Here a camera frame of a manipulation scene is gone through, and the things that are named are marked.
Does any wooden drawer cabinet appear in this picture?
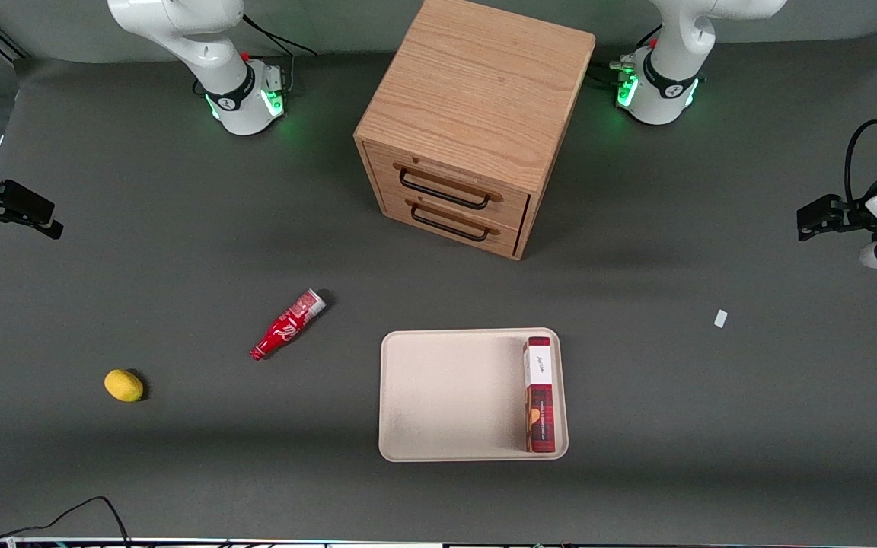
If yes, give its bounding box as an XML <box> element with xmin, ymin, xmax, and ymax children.
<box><xmin>353</xmin><ymin>0</ymin><xmax>597</xmax><ymax>261</ymax></box>

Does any wooden drawer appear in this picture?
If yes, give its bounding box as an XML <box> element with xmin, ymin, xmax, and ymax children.
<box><xmin>366</xmin><ymin>143</ymin><xmax>532</xmax><ymax>229</ymax></box>
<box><xmin>379</xmin><ymin>186</ymin><xmax>527</xmax><ymax>256</ymax></box>

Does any beige plastic tray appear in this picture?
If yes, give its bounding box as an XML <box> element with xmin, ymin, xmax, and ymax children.
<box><xmin>378</xmin><ymin>327</ymin><xmax>569</xmax><ymax>463</ymax></box>

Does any yellow lemon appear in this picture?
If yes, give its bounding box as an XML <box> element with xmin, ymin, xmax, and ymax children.
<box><xmin>104</xmin><ymin>369</ymin><xmax>144</xmax><ymax>403</ymax></box>

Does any black table edge cable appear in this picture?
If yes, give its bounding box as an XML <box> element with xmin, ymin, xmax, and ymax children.
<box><xmin>0</xmin><ymin>495</ymin><xmax>132</xmax><ymax>548</ymax></box>

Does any red soda bottle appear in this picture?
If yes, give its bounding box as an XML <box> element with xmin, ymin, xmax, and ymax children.
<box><xmin>250</xmin><ymin>288</ymin><xmax>327</xmax><ymax>362</ymax></box>

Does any black drawer handle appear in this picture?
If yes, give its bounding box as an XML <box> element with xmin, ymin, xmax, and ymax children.
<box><xmin>410</xmin><ymin>203</ymin><xmax>490</xmax><ymax>243</ymax></box>
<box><xmin>399</xmin><ymin>167</ymin><xmax>491</xmax><ymax>210</ymax></box>

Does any red cookie box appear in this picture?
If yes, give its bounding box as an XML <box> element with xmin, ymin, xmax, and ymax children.
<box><xmin>523</xmin><ymin>336</ymin><xmax>557</xmax><ymax>454</ymax></box>

